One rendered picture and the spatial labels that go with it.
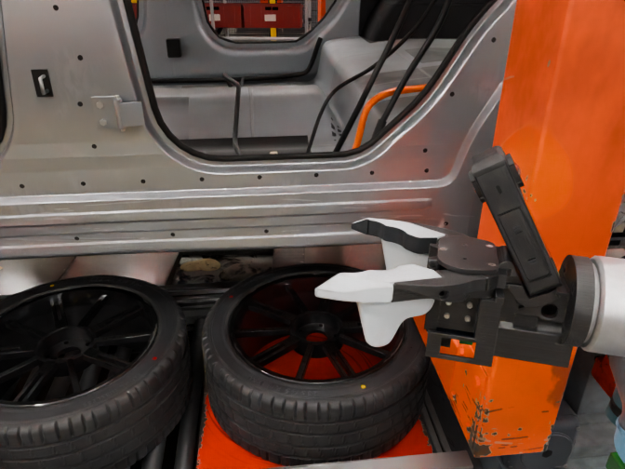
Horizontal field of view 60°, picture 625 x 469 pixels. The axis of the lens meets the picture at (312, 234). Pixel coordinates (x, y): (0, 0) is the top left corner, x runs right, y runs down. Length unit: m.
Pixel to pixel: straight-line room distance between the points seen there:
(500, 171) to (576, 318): 0.12
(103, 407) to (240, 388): 0.32
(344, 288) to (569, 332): 0.17
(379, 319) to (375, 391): 0.97
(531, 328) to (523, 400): 0.71
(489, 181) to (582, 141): 0.50
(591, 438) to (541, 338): 1.36
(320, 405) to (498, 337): 0.91
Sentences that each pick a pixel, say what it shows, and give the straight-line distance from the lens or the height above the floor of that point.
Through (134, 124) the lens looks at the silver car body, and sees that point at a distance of 1.33.
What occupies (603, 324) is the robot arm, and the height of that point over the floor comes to 1.22.
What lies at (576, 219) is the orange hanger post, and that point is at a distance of 0.96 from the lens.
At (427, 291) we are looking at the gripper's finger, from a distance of 0.39.
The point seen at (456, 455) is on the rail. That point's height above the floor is 0.39.
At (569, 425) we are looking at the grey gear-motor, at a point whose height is 0.40.
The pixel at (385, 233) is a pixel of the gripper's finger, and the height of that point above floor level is 1.23.
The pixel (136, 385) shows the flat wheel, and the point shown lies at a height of 0.50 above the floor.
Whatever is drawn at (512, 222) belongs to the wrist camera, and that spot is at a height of 1.28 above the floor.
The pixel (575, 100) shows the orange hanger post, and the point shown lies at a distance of 0.87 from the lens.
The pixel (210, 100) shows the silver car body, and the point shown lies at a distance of 2.15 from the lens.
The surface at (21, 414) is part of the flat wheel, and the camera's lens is 1.47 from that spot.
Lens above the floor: 1.46
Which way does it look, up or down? 29 degrees down
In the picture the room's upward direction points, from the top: straight up
